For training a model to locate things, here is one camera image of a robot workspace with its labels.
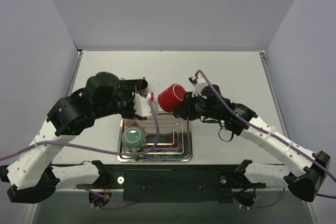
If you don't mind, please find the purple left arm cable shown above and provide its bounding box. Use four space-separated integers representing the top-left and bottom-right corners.
0 98 161 210

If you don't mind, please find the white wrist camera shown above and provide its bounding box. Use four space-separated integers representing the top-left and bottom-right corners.
134 93 159 118
189 70 208 98

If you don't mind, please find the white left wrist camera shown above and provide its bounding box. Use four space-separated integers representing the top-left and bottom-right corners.
134 93 159 118

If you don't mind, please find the shiny steel tray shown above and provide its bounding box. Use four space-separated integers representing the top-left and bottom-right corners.
117 113 192 163

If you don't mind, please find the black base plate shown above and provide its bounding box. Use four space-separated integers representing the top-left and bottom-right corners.
49 163 263 204

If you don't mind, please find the red mug black handle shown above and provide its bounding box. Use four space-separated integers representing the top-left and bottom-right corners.
157 83 186 113

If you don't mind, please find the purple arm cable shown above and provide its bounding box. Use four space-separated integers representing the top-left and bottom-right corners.
0 98 161 210
195 69 336 208

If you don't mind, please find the teal glazed mug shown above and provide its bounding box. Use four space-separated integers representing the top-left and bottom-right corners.
121 126 146 159

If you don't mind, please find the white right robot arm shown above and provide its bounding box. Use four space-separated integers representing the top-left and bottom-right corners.
173 85 330 202

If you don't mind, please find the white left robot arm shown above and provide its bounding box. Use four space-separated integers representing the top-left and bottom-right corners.
1 72 148 204

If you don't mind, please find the brown glazed mug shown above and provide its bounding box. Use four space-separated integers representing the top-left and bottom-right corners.
136 77 148 97

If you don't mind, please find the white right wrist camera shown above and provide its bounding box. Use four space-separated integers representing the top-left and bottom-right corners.
189 70 208 98

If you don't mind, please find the aluminium frame rail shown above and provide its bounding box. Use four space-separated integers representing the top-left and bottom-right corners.
31 50 315 209

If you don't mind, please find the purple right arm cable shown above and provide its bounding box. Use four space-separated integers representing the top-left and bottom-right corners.
195 69 336 208

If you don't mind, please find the pink faceted mug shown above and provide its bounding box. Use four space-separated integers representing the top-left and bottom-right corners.
123 119 144 128

